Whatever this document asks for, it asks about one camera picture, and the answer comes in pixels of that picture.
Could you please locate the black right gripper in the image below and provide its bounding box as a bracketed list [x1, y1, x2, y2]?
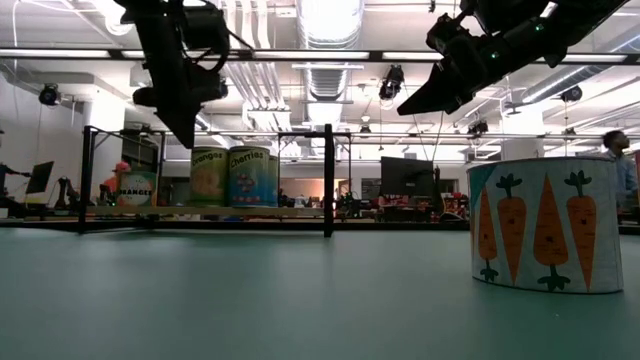
[397, 12, 566, 117]

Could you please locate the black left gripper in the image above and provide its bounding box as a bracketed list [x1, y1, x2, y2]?
[130, 34, 217, 150]

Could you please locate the tall green oranges can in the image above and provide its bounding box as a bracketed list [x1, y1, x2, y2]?
[189, 146, 231, 208]

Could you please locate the short mandarin oranges can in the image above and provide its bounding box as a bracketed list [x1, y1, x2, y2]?
[115, 170, 158, 208]

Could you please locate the tall green blue cherries can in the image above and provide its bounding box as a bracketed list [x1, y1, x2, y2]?
[228, 145, 272, 208]

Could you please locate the short white carrots can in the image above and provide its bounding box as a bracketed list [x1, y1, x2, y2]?
[467, 157, 625, 295]

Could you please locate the black overhead light bar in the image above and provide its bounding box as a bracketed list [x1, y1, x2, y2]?
[0, 47, 640, 65]

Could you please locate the black flat monitor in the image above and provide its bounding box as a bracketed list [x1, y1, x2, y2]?
[379, 156, 435, 199]

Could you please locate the person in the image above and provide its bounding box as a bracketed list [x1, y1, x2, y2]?
[602, 130, 640, 211]
[98, 160, 132, 206]

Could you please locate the black tilted monitor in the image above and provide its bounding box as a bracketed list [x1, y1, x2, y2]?
[24, 160, 55, 196]

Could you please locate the teal table mat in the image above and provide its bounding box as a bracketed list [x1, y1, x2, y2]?
[0, 229, 640, 360]

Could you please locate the silver ventilation duct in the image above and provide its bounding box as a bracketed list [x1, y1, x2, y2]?
[297, 0, 365, 104]

